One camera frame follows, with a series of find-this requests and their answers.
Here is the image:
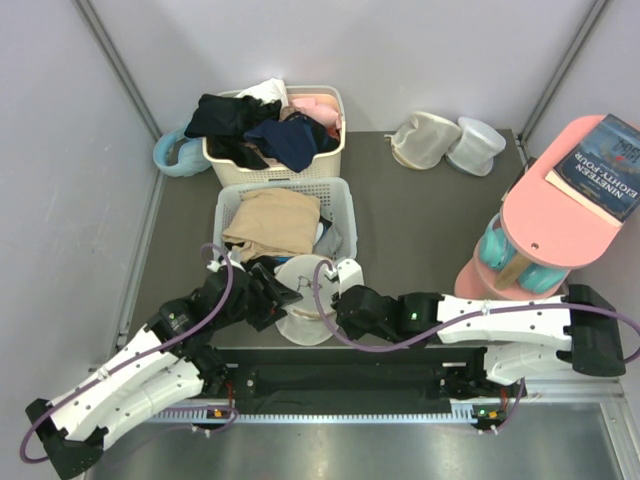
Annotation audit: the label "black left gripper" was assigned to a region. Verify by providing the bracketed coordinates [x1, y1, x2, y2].
[215, 263, 302, 331]

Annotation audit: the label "white mesh laundry bag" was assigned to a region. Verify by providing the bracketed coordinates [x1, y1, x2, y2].
[445, 116, 506, 177]
[275, 254, 333, 347]

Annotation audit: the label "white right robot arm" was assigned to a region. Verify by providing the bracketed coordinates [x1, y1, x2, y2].
[312, 260, 633, 396]

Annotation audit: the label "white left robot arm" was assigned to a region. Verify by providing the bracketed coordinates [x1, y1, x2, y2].
[26, 261, 302, 479]

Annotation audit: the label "cream laundry basket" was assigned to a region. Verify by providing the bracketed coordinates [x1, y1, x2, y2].
[201, 85, 346, 187]

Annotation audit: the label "beige mesh laundry bag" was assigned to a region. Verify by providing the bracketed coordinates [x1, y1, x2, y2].
[385, 111, 461, 171]

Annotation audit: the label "beige folded garment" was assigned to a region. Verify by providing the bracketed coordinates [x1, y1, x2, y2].
[221, 188, 321, 262]

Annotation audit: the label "white perforated basket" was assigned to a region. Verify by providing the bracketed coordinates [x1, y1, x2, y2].
[212, 177, 358, 260]

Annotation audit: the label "teal headphones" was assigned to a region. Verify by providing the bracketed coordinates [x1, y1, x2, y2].
[478, 213, 569, 294]

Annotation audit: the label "navy blue garment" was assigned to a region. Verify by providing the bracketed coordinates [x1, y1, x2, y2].
[244, 112, 340, 173]

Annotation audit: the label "black garment in basket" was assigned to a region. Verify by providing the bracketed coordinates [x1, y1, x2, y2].
[184, 94, 282, 170]

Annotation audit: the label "pink garment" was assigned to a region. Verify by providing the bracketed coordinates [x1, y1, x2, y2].
[291, 97, 341, 139]

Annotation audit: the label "pink two-tier side table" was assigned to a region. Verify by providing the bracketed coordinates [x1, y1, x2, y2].
[454, 115, 621, 300]

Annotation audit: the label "white garment in basket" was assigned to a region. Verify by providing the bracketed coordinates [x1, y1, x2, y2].
[235, 78, 289, 107]

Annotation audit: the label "blue paperback book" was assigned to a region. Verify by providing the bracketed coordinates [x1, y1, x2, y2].
[545, 114, 639, 228]

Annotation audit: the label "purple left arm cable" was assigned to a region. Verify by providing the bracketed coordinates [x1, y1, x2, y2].
[19, 243, 241, 464]

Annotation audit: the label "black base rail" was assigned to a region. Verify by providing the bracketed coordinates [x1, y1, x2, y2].
[202, 347, 519, 416]

